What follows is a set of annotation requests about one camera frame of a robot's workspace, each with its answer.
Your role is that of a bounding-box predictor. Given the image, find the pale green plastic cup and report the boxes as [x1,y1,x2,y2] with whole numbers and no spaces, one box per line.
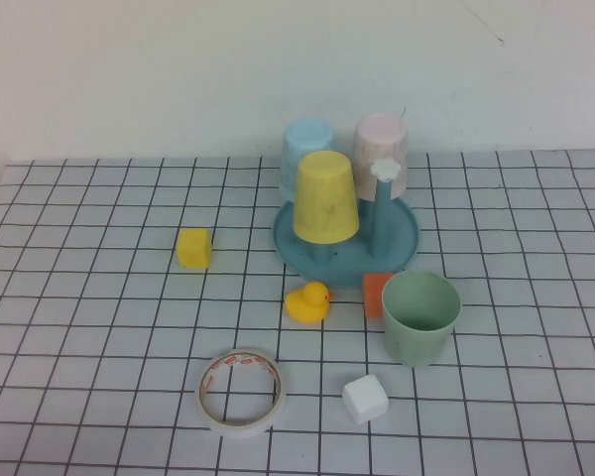
[381,270,463,369]

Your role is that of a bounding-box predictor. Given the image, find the yellow plastic cup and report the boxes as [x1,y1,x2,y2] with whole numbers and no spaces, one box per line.
[292,151,361,245]

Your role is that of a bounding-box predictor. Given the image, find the teal cup stand white knobs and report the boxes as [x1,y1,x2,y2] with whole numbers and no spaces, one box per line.
[271,159,422,290]

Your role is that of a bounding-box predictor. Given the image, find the light blue plastic cup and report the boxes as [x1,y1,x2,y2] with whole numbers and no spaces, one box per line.
[278,117,335,203]

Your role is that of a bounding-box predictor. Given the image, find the pale pink plastic cup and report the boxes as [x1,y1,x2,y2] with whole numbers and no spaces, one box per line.
[352,113,410,202]

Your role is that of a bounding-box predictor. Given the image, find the yellow rubber duck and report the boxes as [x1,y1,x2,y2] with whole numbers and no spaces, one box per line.
[284,281,335,326]

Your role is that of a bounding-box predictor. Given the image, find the orange foam cube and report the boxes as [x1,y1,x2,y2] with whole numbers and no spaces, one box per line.
[362,272,397,318]

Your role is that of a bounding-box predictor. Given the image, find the yellow foam cube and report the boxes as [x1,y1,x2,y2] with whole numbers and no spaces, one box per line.
[176,227,213,270]

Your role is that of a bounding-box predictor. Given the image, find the white foam cube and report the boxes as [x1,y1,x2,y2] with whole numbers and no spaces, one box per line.
[341,374,391,425]

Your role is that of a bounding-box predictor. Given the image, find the white tape roll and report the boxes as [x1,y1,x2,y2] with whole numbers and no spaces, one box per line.
[196,348,288,440]

